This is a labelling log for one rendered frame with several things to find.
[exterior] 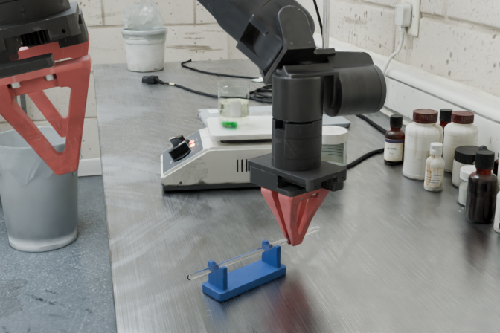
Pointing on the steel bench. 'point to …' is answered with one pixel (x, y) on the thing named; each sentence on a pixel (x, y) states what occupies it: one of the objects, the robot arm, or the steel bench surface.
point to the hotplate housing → (216, 165)
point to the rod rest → (244, 275)
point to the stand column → (327, 2)
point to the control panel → (187, 155)
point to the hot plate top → (258, 126)
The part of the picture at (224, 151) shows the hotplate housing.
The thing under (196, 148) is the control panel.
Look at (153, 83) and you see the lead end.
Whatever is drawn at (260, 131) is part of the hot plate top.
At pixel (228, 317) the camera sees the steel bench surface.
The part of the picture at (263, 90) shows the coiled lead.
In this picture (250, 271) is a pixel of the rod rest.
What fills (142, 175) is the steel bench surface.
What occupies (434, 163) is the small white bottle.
